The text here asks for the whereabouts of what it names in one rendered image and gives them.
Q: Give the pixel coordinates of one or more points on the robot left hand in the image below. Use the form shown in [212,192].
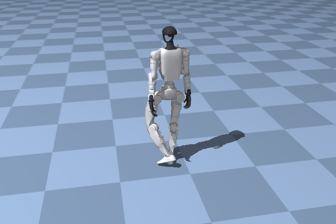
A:
[151,105]

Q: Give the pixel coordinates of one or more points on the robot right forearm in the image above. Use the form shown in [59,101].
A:
[187,84]

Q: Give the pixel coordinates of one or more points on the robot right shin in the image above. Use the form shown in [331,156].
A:
[172,140]

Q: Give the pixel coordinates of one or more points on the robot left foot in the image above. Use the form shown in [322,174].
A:
[167,159]

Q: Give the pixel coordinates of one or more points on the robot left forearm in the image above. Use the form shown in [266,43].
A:
[151,86]

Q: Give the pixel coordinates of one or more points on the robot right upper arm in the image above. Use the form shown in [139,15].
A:
[186,61]

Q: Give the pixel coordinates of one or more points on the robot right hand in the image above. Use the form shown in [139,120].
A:
[188,99]

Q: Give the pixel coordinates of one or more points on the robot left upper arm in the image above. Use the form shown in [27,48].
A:
[154,56]

